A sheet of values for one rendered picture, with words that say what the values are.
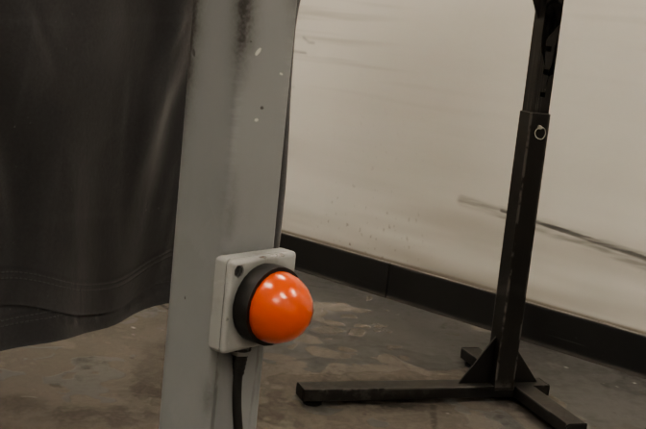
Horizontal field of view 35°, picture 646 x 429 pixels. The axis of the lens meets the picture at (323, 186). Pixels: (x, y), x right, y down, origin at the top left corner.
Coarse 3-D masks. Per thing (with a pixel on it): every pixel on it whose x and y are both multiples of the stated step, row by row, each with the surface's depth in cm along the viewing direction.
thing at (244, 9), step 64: (256, 0) 52; (192, 64) 54; (256, 64) 53; (192, 128) 54; (256, 128) 53; (192, 192) 55; (256, 192) 54; (192, 256) 55; (256, 256) 54; (192, 320) 55; (192, 384) 55; (256, 384) 57
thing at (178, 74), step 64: (0, 0) 73; (64, 0) 77; (128, 0) 82; (192, 0) 86; (0, 64) 74; (64, 64) 78; (128, 64) 83; (0, 128) 76; (64, 128) 79; (128, 128) 85; (0, 192) 77; (64, 192) 80; (128, 192) 86; (0, 256) 78; (64, 256) 81; (128, 256) 88; (0, 320) 79; (64, 320) 82
